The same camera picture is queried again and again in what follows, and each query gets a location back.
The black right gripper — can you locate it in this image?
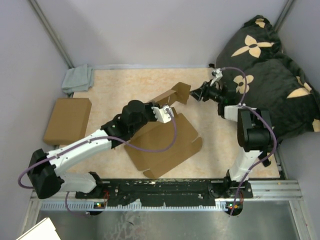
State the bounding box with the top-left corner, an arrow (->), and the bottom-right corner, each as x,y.
188,80 -> 224,104

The brown cardboard box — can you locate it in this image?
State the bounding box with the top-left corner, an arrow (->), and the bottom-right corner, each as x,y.
124,82 -> 203,179
43,98 -> 92,146

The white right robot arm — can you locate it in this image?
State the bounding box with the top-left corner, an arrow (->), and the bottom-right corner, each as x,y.
190,80 -> 277,198

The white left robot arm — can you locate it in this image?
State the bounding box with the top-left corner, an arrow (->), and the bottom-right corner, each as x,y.
26,100 -> 159,199

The folded brown cardboard box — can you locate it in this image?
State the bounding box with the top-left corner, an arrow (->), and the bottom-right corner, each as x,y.
43,98 -> 92,146

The grey folded cloth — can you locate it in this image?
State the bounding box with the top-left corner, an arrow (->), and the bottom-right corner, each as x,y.
61,64 -> 94,94

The black floral pillow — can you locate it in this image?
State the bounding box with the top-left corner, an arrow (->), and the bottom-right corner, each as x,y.
215,15 -> 320,141

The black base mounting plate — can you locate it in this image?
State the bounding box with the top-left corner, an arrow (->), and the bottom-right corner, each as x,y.
75,178 -> 239,207

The white board corner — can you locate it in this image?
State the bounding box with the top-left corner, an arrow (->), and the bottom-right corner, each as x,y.
17,217 -> 61,240

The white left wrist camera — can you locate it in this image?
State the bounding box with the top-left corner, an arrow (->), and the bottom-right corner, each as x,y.
151,105 -> 174,124

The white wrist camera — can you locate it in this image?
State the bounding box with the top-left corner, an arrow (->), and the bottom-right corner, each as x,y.
151,105 -> 174,124
209,68 -> 223,86

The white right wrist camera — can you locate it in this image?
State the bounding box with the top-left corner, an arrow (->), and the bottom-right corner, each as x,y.
209,68 -> 223,86

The white slotted cable duct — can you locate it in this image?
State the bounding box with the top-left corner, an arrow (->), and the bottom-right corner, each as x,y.
39,199 -> 238,211

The aluminium rail frame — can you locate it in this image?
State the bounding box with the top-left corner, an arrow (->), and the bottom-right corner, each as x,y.
29,147 -> 305,201

